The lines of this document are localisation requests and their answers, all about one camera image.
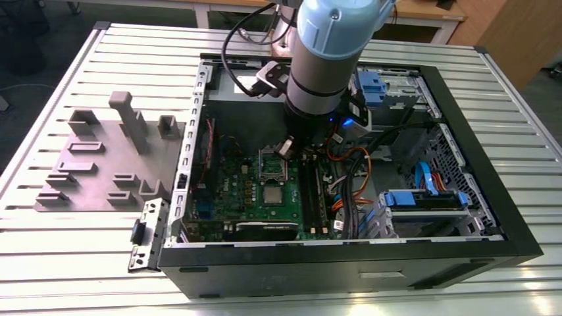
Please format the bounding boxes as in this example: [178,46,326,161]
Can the metal socket cover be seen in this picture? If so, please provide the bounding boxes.
[257,147,288,182]

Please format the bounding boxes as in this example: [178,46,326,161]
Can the silver green CPU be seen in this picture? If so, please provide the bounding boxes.
[261,186,285,204]

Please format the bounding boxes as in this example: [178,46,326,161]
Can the CPU socket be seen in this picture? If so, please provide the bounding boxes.
[257,182,289,207]

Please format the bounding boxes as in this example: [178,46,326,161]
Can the black RAM slot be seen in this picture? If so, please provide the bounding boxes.
[298,154,314,235]
[294,154,308,235]
[304,154,321,235]

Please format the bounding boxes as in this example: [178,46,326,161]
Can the grey power supply unit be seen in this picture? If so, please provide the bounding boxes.
[204,70,285,149]

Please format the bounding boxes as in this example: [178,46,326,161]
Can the green Dell motherboard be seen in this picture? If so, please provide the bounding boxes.
[188,144,341,241]

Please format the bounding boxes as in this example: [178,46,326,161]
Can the blue plastic drive latch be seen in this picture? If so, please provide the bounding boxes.
[357,70,386,107]

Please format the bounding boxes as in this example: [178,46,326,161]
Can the grey metal drive cage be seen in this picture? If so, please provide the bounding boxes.
[349,67,440,145]

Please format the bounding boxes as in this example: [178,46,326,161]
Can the black graphics card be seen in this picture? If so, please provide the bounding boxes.
[221,219,298,241]

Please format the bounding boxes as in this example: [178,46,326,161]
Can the hard disk in blue carrier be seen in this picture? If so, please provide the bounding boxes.
[378,190,465,211]

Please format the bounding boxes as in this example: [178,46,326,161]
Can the black open PC case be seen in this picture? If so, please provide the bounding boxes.
[156,51,544,299]

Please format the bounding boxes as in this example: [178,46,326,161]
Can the grey plastic parts rack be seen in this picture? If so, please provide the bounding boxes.
[33,91,188,213]

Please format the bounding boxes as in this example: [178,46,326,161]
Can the wooden desk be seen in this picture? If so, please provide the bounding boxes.
[385,0,465,45]

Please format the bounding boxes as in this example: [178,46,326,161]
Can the grey metal disk bay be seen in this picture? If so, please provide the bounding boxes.
[378,209,475,238]

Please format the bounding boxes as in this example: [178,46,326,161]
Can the wooden cabinet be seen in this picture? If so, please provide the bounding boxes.
[449,0,562,90]

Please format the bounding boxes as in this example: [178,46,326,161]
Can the multicolour fan wire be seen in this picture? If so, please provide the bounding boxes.
[217,132,242,155]

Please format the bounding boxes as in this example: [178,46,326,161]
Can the orange power wire bundle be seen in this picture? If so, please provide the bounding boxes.
[326,147,373,211]

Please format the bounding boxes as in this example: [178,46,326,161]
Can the red black twisted wire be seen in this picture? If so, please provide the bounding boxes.
[194,117,214,190]

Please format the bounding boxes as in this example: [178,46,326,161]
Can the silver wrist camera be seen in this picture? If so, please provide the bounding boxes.
[249,61,290,99]

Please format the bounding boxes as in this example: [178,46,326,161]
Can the black cable bundle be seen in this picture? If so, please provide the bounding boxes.
[337,121,440,240]

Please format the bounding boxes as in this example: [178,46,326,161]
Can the black camera cable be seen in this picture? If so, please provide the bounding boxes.
[220,2,284,97]

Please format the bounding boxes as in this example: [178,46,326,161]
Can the grey metal slot bracket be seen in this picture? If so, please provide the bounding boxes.
[126,197,170,273]

